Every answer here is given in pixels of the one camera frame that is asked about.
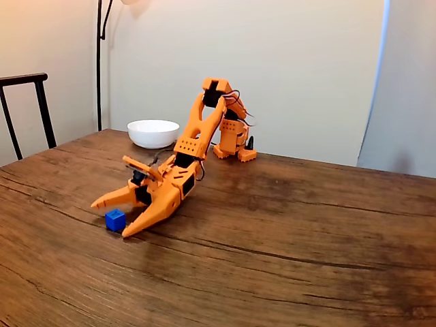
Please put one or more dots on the blue cube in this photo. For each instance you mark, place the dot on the blue cube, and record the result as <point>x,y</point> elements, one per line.
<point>115,220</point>

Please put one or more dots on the white bowl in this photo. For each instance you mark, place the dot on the white bowl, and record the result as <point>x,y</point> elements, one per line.
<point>153,134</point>

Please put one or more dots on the black chair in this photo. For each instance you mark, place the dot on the black chair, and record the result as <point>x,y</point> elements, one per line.
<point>41,102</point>

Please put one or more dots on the black floor lamp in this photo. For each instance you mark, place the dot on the black floor lamp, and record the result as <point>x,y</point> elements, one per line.
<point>98,68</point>

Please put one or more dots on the white curtain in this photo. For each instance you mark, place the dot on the white curtain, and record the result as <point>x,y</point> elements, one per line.
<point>402,85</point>

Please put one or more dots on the camera on orange mount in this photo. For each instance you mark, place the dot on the camera on orange mount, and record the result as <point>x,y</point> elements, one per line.
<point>138,167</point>

